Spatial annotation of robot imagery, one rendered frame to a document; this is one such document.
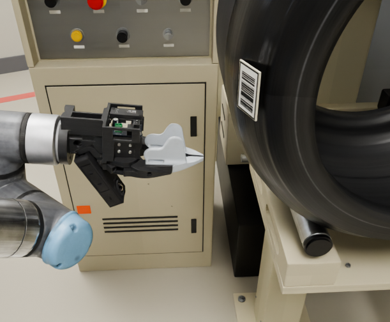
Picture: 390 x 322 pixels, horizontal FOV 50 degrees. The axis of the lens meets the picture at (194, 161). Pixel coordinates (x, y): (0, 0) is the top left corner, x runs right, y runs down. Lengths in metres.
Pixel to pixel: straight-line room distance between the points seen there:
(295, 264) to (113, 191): 0.31
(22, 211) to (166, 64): 0.79
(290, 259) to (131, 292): 1.11
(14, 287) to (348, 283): 1.40
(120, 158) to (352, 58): 0.54
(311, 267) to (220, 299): 1.02
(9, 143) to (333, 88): 0.65
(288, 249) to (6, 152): 0.46
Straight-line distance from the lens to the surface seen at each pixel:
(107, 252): 1.73
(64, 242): 0.58
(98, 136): 0.61
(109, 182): 0.66
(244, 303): 1.69
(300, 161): 0.53
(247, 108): 0.49
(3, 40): 3.61
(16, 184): 0.67
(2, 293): 1.88
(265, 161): 0.55
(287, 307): 1.48
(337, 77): 0.95
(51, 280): 1.85
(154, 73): 1.26
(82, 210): 1.58
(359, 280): 0.79
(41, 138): 0.62
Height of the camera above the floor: 1.39
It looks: 36 degrees down
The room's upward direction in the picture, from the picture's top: straight up
